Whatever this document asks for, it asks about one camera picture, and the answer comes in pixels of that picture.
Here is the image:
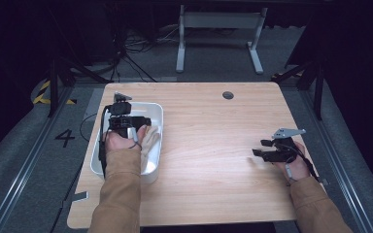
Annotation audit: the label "grey metal floor rail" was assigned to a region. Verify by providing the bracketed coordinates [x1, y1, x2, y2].
[299, 86, 373, 233]
[0, 86, 76, 233]

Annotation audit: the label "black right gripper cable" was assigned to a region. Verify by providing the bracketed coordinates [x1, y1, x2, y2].
[283, 144, 322, 183]

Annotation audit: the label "grey right gripper plug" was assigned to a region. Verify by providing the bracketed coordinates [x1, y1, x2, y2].
[284, 163, 296, 186]

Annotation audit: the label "grey metal desk frame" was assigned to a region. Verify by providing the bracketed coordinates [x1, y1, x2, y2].
[175, 4, 269, 75]

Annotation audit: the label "grey left gripper plug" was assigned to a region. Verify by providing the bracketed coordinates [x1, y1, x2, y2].
[127, 126, 140, 144]

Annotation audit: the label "beige knit glove orange fingers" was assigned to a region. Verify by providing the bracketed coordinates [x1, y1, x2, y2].
[139, 125, 162, 170]

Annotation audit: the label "thin black floor cable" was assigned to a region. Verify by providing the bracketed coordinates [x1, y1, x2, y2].
[79, 113, 98, 143]

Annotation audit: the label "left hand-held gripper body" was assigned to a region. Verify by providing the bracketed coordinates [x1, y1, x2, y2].
[108, 91, 134, 140]

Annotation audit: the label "black metal stand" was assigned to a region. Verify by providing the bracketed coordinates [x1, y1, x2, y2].
[271, 57, 325, 120]
[47, 56, 113, 118]

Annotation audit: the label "person's left hand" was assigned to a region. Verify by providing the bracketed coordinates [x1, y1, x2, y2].
[105, 125, 149, 153]

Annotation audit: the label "person's right hand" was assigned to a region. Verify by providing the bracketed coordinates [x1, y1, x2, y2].
[274, 141, 312, 183]

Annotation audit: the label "tangle of floor cables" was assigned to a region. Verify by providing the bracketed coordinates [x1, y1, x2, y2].
[122, 24, 180, 55]

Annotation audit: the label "grey gripper plug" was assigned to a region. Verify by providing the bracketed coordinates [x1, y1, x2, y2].
[127, 126, 140, 144]
[284, 163, 296, 186]

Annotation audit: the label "white plastic bin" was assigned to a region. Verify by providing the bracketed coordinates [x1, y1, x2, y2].
[89, 101, 164, 184]

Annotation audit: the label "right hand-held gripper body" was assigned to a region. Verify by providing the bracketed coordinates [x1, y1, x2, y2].
[263, 127, 307, 163]

